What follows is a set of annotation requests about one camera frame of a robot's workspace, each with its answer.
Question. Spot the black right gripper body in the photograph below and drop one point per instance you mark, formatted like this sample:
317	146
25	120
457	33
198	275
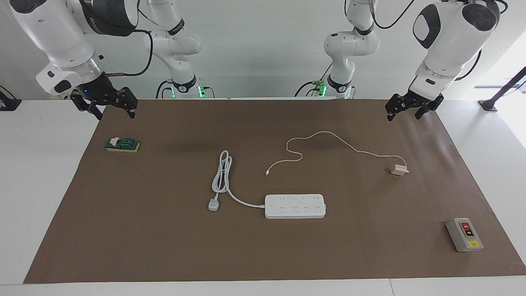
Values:
102	92

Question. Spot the green knife switch yellow base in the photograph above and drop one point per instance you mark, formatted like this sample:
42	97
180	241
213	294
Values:
123	144

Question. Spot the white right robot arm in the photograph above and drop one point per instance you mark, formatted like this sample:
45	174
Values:
61	37

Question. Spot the brown table mat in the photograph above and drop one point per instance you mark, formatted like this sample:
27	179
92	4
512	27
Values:
164	238

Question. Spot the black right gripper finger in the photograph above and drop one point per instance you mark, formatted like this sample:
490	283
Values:
129	100
87	105

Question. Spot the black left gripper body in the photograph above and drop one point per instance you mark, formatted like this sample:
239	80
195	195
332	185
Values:
421	100

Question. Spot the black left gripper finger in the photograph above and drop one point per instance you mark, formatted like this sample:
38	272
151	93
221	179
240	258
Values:
424	111
395	105

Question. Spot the grey push button switch box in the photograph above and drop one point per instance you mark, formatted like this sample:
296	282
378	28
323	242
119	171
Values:
462	238

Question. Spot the white power strip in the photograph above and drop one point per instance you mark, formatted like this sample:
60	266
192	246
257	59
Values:
294	209

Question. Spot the black clamp bracket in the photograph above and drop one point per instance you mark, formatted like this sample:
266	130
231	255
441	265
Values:
10	105

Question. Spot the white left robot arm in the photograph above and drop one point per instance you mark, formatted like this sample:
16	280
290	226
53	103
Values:
452	41

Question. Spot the black metal stand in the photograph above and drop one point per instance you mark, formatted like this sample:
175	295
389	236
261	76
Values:
503	90

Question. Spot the pink charger adapter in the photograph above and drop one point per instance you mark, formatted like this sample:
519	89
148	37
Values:
397	169

